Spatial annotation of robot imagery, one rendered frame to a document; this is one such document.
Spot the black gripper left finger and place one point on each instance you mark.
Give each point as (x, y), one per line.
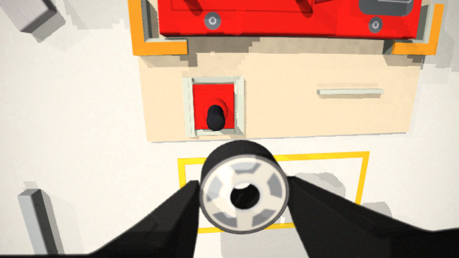
(169, 231)

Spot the grey rectangular post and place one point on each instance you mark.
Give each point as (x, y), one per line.
(36, 221)

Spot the yellow rectangular outline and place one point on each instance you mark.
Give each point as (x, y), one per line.
(296, 157)

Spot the black wheel with grey hub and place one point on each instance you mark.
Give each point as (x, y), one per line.
(242, 210)

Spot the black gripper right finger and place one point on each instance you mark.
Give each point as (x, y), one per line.
(331, 226)

